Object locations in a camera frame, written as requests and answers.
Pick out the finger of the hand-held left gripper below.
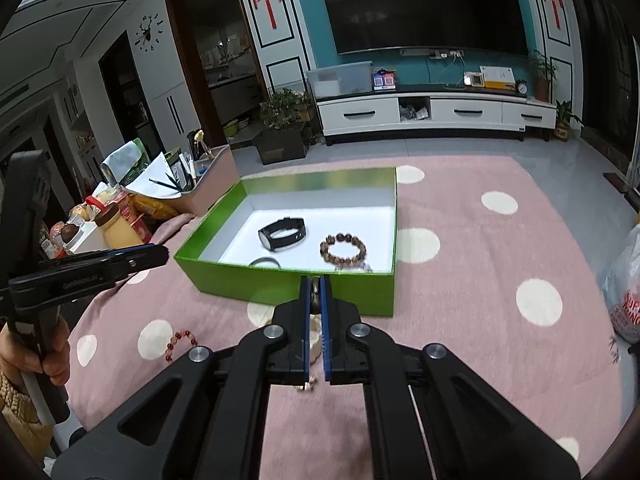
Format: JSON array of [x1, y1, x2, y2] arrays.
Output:
[[37, 243, 157, 268], [107, 244, 171, 281]]

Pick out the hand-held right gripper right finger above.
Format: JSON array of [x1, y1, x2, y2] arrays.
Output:
[[320, 275, 583, 480]]

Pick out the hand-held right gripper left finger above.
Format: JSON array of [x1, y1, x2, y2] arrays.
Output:
[[50, 275, 312, 480]]

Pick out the cream wrist watch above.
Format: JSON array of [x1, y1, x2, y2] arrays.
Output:
[[302, 280, 326, 368]]

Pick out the brown wooden bead bracelet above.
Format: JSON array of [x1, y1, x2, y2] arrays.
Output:
[[320, 232, 367, 267]]

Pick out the green cardboard box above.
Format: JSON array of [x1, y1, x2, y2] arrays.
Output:
[[174, 166, 398, 317]]

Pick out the black smart band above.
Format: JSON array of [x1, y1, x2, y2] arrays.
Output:
[[257, 216, 307, 252]]

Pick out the person's left forearm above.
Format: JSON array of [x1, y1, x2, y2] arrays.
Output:
[[0, 372, 57, 467]]

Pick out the person's left hand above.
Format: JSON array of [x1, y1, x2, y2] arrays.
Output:
[[0, 316, 72, 387]]

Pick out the white drawer organizer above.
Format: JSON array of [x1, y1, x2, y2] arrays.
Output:
[[67, 220, 111, 256]]

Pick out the yellow bear bottle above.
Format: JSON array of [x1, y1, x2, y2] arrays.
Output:
[[85, 195, 143, 251]]

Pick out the orange snack packet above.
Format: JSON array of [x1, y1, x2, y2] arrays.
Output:
[[130, 192, 181, 221]]

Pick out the white papers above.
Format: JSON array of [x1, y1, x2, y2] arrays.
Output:
[[125, 152, 183, 196]]

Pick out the green and white packet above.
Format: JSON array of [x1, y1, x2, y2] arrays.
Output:
[[101, 138, 151, 186]]

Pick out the pink storage box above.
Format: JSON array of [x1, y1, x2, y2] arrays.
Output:
[[167, 144, 242, 217]]

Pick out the bunch of pens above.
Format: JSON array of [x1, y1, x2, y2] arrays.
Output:
[[185, 130, 211, 191]]

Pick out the pink polka-dot tablecloth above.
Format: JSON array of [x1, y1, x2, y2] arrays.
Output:
[[65, 155, 640, 480]]

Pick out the plants in dark planter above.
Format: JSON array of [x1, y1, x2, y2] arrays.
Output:
[[252, 87, 316, 166]]

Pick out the white tv cabinet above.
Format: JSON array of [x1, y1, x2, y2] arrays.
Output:
[[316, 87, 557, 147]]

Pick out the clear plastic bin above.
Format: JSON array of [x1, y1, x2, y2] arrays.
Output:
[[306, 61, 374, 99]]

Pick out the white power strip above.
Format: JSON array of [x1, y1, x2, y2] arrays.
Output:
[[400, 47, 466, 59]]

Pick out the white and yellow calendar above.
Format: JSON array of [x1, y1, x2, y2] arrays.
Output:
[[479, 65, 517, 91]]

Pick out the white plastic bag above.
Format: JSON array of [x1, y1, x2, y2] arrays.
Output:
[[602, 225, 640, 343]]

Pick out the small potted plant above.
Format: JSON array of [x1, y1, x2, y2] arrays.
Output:
[[552, 100, 583, 142]]

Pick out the tall potted plant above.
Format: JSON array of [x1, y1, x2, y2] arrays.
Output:
[[527, 50, 558, 103]]

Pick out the black television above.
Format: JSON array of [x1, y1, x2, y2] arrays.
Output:
[[320, 0, 531, 57]]

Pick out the red bead bracelet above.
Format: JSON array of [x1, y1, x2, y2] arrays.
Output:
[[164, 328, 198, 365]]

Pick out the black wall clock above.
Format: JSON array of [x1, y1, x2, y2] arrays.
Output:
[[134, 12, 166, 53]]

